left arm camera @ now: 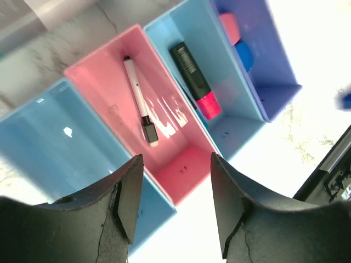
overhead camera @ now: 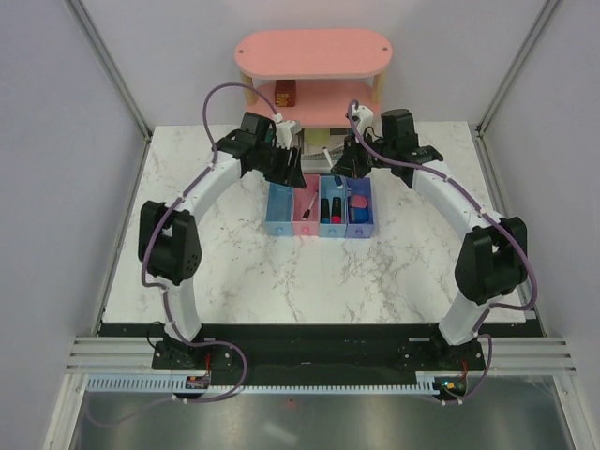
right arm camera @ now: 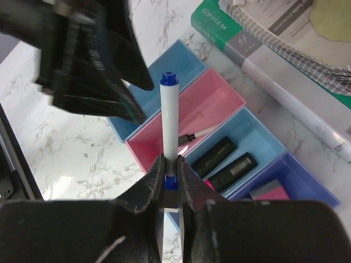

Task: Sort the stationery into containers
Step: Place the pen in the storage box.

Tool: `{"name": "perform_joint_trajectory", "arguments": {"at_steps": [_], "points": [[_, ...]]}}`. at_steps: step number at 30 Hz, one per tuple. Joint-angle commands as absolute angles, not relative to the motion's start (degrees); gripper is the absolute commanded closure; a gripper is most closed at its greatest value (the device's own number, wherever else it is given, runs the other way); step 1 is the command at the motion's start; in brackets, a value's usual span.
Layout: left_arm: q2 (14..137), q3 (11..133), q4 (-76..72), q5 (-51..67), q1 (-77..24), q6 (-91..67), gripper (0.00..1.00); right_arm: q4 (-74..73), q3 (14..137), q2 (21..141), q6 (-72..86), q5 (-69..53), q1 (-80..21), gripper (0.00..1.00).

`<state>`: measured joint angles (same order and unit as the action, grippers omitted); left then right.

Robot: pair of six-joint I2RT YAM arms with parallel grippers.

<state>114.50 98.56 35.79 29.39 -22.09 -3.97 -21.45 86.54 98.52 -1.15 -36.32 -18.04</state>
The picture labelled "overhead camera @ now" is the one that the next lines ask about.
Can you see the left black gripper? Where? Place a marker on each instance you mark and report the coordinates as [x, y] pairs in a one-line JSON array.
[[291, 175]]

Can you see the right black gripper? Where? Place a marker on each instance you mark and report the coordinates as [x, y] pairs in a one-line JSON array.
[[349, 165]]

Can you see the purple plastic bin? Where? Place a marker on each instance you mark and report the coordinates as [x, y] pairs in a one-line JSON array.
[[363, 187]]

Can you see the teal blue plastic bin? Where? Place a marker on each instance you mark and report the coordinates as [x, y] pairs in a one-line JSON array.
[[329, 190]]

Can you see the pink eraser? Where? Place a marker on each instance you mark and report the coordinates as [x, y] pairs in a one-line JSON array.
[[358, 202]]

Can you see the pink plastic bin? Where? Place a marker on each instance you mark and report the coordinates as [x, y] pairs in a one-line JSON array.
[[306, 207]]

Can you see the pink highlighter marker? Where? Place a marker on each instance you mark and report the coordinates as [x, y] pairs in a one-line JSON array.
[[336, 211]]

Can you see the blue highlighter marker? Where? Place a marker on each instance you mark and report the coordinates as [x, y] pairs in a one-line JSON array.
[[325, 211]]

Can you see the blue eraser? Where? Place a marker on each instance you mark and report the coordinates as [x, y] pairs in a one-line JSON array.
[[359, 216]]

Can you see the black white pen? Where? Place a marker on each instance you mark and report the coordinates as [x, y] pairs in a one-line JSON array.
[[308, 211]]

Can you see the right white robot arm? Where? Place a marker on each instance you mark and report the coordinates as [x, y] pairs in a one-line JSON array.
[[492, 261]]

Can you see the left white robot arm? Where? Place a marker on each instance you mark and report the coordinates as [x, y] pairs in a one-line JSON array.
[[169, 245]]

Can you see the spiral notebook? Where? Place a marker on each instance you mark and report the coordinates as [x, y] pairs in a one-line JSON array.
[[330, 154]]

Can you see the yellow sticky note roll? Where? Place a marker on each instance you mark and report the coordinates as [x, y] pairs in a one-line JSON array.
[[317, 136]]

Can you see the brown snack box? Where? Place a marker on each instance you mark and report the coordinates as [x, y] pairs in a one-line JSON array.
[[285, 93]]

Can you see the pink three-tier shelf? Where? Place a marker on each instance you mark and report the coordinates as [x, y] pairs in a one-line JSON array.
[[330, 67]]

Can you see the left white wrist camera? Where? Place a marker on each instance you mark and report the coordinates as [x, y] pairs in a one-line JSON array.
[[285, 132]]

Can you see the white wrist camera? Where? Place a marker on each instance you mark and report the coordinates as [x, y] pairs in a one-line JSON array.
[[361, 118], [285, 132]]

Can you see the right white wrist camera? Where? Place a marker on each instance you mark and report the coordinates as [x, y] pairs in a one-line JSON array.
[[361, 118]]

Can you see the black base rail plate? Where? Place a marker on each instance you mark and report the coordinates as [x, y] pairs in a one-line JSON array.
[[321, 354]]

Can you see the white slotted cable duct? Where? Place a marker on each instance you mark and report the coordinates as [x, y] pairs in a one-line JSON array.
[[194, 385]]

